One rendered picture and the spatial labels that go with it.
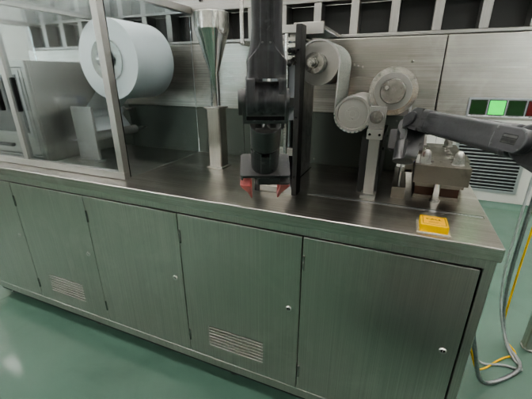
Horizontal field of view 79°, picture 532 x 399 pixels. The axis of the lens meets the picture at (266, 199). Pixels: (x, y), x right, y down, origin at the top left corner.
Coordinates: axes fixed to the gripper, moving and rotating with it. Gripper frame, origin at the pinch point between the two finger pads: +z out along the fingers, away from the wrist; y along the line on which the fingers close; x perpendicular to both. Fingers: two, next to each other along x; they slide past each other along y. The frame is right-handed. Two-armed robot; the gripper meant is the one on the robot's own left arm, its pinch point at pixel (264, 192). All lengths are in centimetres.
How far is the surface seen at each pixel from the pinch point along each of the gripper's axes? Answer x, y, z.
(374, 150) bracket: -32, -37, 16
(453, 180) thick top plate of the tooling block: -20, -60, 18
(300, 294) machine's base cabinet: 3, -13, 52
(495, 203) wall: -156, -247, 205
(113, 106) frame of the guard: -56, 55, 15
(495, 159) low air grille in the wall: -182, -238, 166
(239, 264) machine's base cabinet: -8, 9, 49
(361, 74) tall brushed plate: -77, -42, 14
